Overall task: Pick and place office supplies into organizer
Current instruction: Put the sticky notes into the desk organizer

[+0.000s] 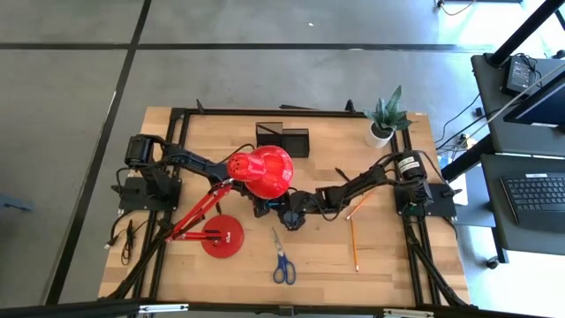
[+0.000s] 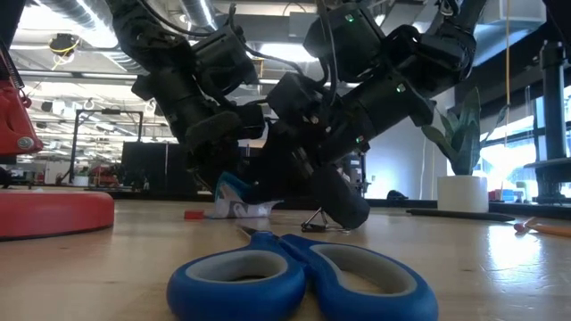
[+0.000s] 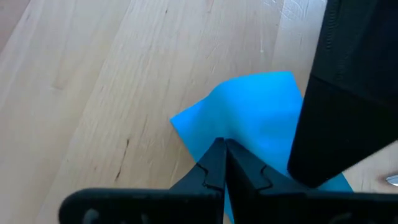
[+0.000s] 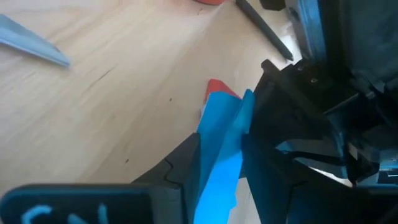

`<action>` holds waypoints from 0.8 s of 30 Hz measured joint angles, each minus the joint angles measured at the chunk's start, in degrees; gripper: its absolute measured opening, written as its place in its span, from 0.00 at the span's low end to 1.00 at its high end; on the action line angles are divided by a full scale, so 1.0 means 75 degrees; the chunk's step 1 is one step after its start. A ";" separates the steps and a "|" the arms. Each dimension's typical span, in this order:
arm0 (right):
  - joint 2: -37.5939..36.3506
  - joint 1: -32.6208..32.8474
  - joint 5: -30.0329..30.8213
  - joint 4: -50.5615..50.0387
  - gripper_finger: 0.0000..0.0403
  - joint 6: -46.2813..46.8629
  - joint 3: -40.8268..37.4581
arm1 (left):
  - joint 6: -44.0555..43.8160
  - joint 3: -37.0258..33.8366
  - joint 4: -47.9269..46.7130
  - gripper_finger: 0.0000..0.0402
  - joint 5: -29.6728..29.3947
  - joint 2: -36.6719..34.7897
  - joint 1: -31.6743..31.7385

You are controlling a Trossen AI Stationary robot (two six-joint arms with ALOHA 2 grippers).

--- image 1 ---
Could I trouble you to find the orange pencil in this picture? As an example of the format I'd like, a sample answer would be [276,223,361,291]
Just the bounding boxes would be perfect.
[350,219,360,272]
[345,192,376,221]

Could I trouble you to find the blue-handled scissors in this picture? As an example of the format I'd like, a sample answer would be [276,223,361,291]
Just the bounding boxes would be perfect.
[270,226,297,286]

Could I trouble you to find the black mesh desk organizer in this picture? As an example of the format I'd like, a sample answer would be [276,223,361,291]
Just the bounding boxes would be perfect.
[255,122,311,159]

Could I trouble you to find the snake plant in white pot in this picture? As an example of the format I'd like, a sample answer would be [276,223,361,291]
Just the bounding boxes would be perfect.
[362,85,414,149]

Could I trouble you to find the white paper sheet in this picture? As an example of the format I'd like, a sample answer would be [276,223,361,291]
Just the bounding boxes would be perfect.
[449,174,470,207]

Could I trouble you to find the white power strip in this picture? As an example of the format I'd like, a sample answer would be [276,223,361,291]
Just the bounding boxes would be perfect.
[456,133,478,150]

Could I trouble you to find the black side desk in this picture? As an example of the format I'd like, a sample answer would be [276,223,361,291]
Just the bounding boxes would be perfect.
[471,52,565,257]

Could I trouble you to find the black keyboard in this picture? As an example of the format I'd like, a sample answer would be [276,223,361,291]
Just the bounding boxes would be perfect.
[501,172,565,234]

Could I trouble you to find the grey floor object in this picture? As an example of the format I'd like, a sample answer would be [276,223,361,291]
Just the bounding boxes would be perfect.
[0,193,35,212]

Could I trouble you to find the black power adapter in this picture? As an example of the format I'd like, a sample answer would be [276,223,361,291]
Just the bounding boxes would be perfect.
[504,55,539,96]

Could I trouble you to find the black monitor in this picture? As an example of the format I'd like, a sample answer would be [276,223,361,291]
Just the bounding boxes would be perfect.
[502,70,565,129]

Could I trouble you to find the tall black pole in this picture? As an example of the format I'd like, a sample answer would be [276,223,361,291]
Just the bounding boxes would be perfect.
[487,0,565,67]

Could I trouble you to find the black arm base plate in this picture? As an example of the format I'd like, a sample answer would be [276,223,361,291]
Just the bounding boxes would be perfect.
[394,181,458,218]
[117,175,183,212]

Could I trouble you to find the loose black cable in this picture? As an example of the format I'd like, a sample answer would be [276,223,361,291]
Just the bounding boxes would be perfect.
[104,210,149,266]

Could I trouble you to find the black camera mount rail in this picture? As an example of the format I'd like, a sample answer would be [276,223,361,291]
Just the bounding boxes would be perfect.
[0,298,565,318]

